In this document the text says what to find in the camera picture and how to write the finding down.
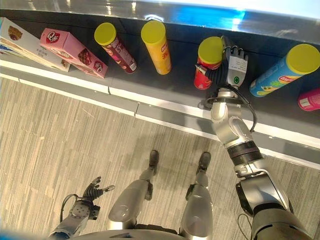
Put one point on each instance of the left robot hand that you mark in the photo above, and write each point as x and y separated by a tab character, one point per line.
93	192

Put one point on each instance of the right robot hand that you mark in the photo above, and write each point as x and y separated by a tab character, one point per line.
232	70

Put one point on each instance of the red chip can yellow lid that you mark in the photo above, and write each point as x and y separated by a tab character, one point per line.
208	62

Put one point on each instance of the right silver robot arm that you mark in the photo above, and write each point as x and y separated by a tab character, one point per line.
252	175

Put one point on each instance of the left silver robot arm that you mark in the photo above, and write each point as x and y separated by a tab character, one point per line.
75	217

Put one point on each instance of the left silver robot leg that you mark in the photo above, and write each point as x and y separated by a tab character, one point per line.
130	200

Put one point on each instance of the silver robot leg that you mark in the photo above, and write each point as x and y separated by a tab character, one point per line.
197	197
130	200

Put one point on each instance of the blue chip can yellow lid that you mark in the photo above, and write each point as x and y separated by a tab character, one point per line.
285	71

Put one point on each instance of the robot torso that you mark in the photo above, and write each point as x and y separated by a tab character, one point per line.
140	233

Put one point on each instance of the dark grey shelf board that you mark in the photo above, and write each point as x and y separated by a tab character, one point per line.
160	82

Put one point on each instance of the pink chip can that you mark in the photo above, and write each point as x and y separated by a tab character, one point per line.
310	100

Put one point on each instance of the right silver robot leg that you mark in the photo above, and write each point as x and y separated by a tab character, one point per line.
197	197

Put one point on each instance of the maroon chip can yellow lid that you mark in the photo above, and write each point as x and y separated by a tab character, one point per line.
115	47

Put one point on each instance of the pink wafer box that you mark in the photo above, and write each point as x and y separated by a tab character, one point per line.
72	53

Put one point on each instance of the white biscuit box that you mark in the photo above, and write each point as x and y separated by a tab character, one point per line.
27	46

